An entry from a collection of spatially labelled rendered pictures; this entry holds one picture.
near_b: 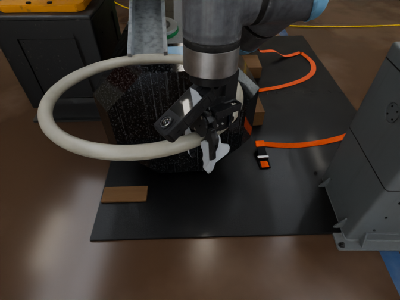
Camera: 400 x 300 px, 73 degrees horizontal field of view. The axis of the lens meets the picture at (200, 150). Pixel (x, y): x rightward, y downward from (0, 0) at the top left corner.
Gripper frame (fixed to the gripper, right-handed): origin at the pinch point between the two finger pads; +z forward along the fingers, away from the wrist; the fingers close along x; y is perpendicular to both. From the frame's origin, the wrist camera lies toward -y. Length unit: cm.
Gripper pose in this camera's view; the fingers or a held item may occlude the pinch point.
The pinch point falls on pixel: (197, 162)
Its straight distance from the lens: 57.5
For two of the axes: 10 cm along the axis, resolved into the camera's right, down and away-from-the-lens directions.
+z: -0.2, 7.6, 6.5
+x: -5.8, -5.4, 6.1
